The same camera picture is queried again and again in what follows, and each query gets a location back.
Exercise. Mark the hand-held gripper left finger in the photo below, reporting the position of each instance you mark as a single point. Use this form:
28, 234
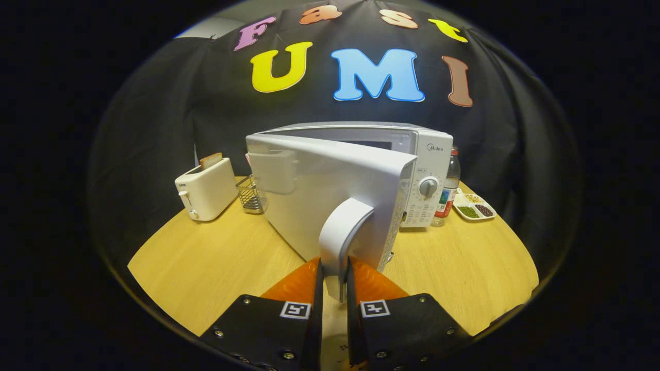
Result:
312, 330

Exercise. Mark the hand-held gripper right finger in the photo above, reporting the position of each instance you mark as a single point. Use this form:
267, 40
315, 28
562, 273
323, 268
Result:
355, 330

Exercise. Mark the white microwave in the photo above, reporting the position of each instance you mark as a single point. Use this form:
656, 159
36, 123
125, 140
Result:
309, 206

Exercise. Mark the white divided bean dish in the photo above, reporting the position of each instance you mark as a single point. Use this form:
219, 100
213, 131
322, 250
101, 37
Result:
474, 210

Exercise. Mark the clear plastic bottle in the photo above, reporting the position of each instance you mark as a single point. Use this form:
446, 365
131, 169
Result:
449, 190

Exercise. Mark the white toaster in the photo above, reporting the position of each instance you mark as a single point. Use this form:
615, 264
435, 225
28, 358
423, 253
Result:
209, 193

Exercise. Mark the toast slice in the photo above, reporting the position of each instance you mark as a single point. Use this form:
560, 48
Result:
210, 161

